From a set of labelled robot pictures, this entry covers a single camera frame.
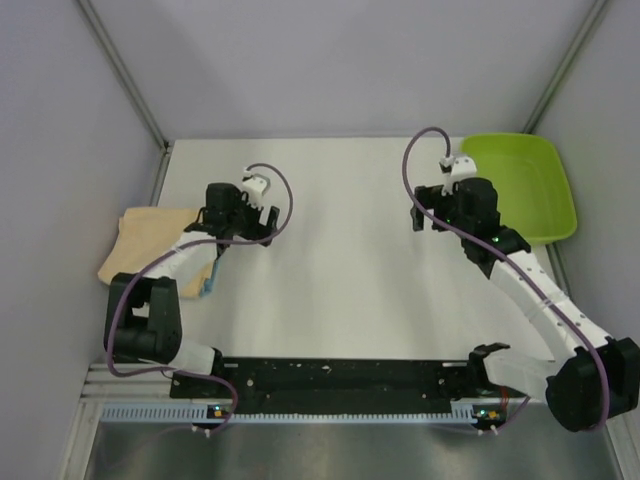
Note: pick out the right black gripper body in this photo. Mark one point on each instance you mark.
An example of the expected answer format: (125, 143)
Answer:
(445, 207)

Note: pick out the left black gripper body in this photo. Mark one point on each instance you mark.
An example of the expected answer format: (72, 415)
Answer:
(245, 220)

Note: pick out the beige t shirt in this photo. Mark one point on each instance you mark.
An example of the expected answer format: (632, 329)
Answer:
(147, 233)

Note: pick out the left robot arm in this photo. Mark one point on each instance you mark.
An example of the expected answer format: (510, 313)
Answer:
(144, 319)

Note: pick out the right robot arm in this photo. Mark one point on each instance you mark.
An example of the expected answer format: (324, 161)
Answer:
(591, 377)

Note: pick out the folded light blue striped shirt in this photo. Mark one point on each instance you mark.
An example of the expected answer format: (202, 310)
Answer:
(209, 282)

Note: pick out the green plastic bin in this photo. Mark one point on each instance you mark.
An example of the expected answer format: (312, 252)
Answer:
(534, 195)

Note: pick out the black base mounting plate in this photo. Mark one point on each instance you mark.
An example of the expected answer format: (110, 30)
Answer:
(349, 386)

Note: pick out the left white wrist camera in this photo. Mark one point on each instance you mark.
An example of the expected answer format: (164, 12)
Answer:
(254, 187)

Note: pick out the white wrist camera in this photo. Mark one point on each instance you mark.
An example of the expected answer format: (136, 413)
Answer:
(456, 168)
(254, 187)

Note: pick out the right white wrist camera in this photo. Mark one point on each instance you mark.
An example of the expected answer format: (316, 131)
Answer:
(456, 168)

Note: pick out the grey slotted cable duct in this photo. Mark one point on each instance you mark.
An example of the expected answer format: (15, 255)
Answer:
(209, 414)

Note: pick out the aluminium frame rail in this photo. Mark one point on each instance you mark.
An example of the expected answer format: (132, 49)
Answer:
(174, 387)

